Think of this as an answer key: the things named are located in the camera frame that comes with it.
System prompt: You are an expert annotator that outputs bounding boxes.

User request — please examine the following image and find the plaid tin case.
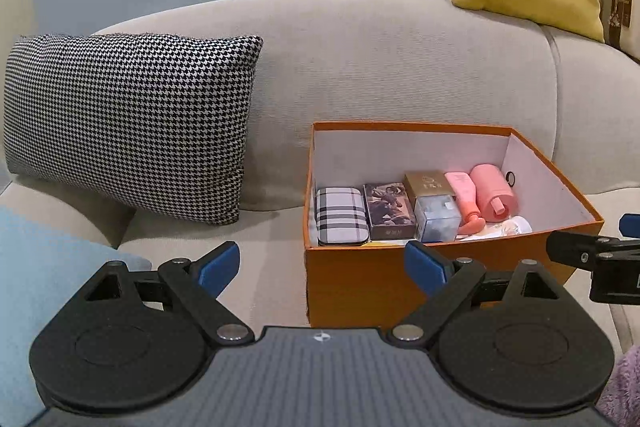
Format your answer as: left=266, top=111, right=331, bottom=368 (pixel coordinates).
left=315, top=186, right=371, bottom=248

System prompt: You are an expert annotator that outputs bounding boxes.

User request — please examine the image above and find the pink cylindrical container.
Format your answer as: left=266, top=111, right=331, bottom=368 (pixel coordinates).
left=469, top=163, right=521, bottom=224

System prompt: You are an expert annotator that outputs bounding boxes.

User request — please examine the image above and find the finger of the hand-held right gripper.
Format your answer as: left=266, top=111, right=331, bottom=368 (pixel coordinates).
left=618, top=213, right=640, bottom=239
left=546, top=231, right=607, bottom=279

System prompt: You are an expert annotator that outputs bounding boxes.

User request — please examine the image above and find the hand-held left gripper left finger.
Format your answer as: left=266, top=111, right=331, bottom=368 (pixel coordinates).
left=75, top=241, right=254, bottom=346

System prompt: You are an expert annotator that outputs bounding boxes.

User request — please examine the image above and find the houndstooth pillow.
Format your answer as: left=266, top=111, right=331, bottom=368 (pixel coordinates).
left=3, top=34, right=264, bottom=227

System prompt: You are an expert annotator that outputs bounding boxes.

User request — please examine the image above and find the blue box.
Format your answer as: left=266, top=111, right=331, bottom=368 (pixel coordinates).
left=414, top=195, right=463, bottom=244

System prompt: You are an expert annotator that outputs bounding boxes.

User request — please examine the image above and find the beige sofa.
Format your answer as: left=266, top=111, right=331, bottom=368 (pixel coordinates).
left=0, top=0, right=640, bottom=358

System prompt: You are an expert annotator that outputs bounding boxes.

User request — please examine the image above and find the golden brown box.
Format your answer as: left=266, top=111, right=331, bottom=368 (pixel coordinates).
left=403, top=170, right=457, bottom=204

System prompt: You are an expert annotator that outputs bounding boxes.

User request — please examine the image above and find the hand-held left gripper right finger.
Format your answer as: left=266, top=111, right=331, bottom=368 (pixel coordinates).
left=387, top=240, right=571, bottom=348

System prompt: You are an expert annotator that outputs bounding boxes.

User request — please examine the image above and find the dark picture print box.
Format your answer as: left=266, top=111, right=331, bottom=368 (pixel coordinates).
left=363, top=181, right=417, bottom=242

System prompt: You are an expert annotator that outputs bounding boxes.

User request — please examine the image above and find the light blue pillow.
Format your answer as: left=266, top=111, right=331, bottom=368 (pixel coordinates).
left=0, top=205, right=154, bottom=424

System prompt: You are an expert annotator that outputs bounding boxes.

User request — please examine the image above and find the cream mini suitcase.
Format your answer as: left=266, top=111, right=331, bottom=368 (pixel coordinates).
left=599, top=0, right=640, bottom=64

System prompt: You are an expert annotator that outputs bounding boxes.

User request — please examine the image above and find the orange cardboard box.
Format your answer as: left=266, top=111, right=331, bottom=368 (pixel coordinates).
left=302, top=121, right=605, bottom=331

